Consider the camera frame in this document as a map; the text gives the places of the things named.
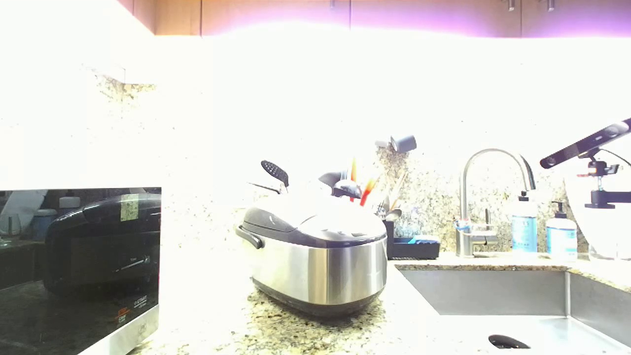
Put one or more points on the dark grey rice cooker lid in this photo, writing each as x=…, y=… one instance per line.
x=341, y=223

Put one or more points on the stainless steel rice cooker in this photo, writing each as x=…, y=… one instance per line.
x=315, y=269

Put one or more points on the small black oval spoon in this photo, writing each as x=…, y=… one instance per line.
x=276, y=172

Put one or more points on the black dish rack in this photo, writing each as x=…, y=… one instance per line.
x=414, y=249

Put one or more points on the chrome gooseneck kitchen faucet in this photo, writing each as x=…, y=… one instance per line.
x=465, y=198

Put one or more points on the wooden upper cabinets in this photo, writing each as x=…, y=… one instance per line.
x=276, y=14

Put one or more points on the stainless steel sink basin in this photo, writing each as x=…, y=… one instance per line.
x=493, y=292

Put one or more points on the blue soap dispenser bottle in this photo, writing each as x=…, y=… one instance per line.
x=524, y=233

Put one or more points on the stainless steel microwave oven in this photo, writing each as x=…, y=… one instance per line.
x=79, y=263

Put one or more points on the white soap dispenser bottle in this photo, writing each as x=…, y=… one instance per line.
x=562, y=237

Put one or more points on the white rounded vessel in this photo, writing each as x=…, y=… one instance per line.
x=607, y=233

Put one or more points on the grey wall fixture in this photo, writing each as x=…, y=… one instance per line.
x=402, y=142

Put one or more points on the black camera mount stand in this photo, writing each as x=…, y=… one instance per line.
x=601, y=196

